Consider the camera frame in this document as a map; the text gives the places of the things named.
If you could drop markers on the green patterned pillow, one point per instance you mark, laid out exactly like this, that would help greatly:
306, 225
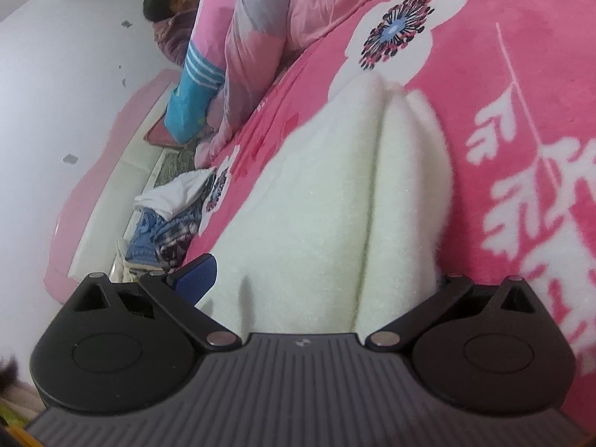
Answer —
172, 170

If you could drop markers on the pink white headboard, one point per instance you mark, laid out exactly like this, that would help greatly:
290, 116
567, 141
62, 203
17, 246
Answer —
102, 186

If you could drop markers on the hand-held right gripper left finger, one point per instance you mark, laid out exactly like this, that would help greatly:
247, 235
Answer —
198, 277

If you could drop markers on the child in purple jacket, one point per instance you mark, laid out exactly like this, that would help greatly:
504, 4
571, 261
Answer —
174, 35

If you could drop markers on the white deer sweater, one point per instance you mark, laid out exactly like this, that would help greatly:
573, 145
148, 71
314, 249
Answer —
326, 195

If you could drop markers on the person's green clothing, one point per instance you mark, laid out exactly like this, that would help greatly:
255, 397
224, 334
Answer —
9, 416

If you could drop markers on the person's head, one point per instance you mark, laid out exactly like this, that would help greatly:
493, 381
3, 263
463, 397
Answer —
7, 372
165, 0

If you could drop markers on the blue striped quilt cover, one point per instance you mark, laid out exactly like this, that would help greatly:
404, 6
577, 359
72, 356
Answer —
191, 98

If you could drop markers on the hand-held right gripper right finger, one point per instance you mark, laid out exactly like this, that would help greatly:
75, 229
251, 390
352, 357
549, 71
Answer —
442, 295

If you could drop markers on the blue denim garment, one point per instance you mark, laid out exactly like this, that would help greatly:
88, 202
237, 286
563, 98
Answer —
144, 242

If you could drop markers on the pink cushion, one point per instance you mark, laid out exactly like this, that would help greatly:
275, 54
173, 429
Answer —
160, 135

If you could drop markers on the plaid shirt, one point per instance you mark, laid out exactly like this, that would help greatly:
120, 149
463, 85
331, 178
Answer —
179, 237

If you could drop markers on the white t-shirt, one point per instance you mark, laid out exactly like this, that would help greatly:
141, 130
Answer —
172, 193

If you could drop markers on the pink floral blanket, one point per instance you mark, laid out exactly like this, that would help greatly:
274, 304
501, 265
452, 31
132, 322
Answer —
512, 125

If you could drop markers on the pink grey floral quilt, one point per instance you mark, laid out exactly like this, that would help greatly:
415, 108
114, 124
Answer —
270, 32

